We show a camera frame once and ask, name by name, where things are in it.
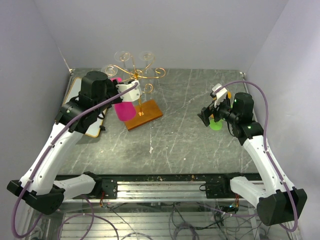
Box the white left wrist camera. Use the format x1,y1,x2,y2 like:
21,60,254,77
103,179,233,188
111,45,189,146
115,80,143,102

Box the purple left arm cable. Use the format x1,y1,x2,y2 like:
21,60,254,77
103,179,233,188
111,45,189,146
11,82,140,240

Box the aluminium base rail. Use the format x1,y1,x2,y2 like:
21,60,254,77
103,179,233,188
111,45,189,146
57,174,263,201

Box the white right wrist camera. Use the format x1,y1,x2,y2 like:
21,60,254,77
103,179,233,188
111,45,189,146
210,83,228,108

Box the green plastic wine glass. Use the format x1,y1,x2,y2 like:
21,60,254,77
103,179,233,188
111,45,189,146
209,118,223,131

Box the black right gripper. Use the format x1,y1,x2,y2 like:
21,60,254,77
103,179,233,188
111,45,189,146
197,96,239,126

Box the orange plastic wine glass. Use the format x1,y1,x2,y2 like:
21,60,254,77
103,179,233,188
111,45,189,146
210,91,232,119

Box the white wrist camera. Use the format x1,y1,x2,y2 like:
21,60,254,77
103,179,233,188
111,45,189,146
115,80,143,102
210,83,228,108

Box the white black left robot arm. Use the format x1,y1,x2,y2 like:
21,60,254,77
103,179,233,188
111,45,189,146
7,71,122,215

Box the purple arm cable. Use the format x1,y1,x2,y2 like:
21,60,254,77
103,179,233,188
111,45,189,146
11,82,140,240
214,80,300,232

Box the clear tall wine glass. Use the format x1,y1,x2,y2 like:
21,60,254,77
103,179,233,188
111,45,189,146
114,50,131,71

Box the pink plastic wine glass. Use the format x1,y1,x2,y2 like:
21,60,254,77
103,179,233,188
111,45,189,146
114,91,136,122

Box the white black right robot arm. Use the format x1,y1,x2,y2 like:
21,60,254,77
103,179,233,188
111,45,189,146
198,92,307,226

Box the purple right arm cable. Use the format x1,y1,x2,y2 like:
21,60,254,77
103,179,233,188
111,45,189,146
214,80,300,232

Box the gold wire wine glass rack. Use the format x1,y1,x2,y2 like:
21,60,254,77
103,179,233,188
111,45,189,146
114,53,166,104

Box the white board with yellow frame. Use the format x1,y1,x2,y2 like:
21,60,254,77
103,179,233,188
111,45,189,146
62,77,104,138

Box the clear short wine glass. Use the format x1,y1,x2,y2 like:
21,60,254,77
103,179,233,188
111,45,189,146
139,50,155,77

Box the brown wooden rack base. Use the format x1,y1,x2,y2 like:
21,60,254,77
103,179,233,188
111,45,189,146
124,99,163,131

